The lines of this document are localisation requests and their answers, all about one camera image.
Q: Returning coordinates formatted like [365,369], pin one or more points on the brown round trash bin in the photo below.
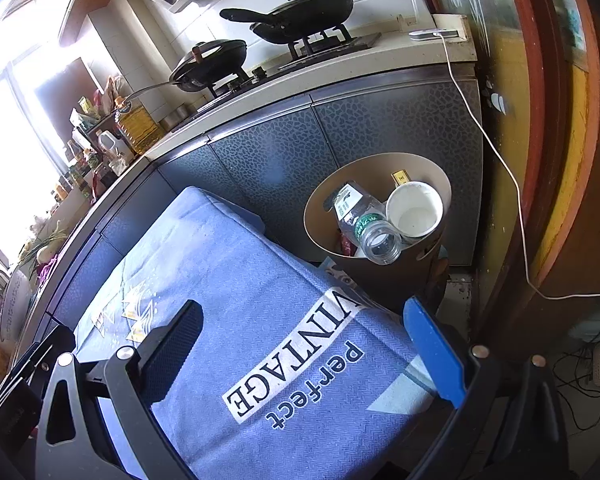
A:
[330,220]

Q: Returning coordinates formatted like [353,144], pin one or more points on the blue patterned tablecloth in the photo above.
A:
[260,310]

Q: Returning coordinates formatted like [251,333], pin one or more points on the long yellow cardboard box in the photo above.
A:
[401,178]

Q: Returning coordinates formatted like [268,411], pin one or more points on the black frying pan with lid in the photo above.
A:
[300,12]

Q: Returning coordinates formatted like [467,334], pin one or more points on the gas stove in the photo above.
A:
[290,60]

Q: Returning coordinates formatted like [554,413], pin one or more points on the white paper cup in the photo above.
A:
[414,210]

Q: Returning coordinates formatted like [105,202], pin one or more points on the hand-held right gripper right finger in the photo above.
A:
[432,355]

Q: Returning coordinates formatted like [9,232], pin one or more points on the green onions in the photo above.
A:
[47,245]

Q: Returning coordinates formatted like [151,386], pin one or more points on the black wok with lid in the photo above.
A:
[215,62]

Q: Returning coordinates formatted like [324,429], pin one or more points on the white printed basin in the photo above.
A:
[14,305]

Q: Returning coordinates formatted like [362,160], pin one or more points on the clear plastic bottle green label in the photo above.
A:
[372,230]

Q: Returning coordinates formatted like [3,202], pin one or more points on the yellow cooking oil bottle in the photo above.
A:
[140,127]

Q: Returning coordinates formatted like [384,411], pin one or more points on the white plastic jug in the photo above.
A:
[114,149]

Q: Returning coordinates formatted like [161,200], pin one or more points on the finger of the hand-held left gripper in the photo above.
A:
[45,347]

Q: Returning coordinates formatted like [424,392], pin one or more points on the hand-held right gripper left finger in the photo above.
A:
[175,345]

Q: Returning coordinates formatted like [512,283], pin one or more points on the white wall socket box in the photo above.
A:
[450,25]

